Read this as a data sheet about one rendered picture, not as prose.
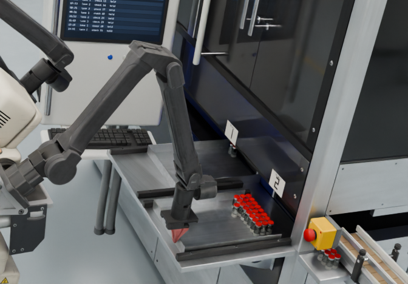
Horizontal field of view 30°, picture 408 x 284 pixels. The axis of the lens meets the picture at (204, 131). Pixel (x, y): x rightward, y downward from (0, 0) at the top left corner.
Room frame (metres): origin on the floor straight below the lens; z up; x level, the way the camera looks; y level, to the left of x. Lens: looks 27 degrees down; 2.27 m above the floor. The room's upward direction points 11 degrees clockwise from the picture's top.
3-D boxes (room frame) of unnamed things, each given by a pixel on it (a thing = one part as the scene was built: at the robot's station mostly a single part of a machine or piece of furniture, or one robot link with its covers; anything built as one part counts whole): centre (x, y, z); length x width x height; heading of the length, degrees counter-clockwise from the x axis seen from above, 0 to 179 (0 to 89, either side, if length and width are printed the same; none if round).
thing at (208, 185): (1.94, -0.01, 1.10); 0.11 x 0.09 x 0.12; 124
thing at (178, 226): (1.91, 0.04, 0.94); 0.07 x 0.07 x 0.09; 30
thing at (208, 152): (2.41, -0.02, 0.90); 0.34 x 0.26 x 0.04; 120
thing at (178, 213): (1.91, 0.02, 1.01); 0.10 x 0.07 x 0.07; 120
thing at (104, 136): (2.60, 0.39, 0.82); 0.40 x 0.14 x 0.02; 112
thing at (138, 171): (2.23, -0.04, 0.87); 0.70 x 0.48 x 0.02; 30
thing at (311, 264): (1.97, -0.46, 0.87); 0.14 x 0.13 x 0.02; 120
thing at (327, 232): (1.96, -0.42, 0.99); 0.08 x 0.07 x 0.07; 120
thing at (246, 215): (2.12, -0.19, 0.90); 0.18 x 0.02 x 0.05; 30
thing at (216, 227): (2.06, -0.09, 0.90); 0.34 x 0.26 x 0.04; 120
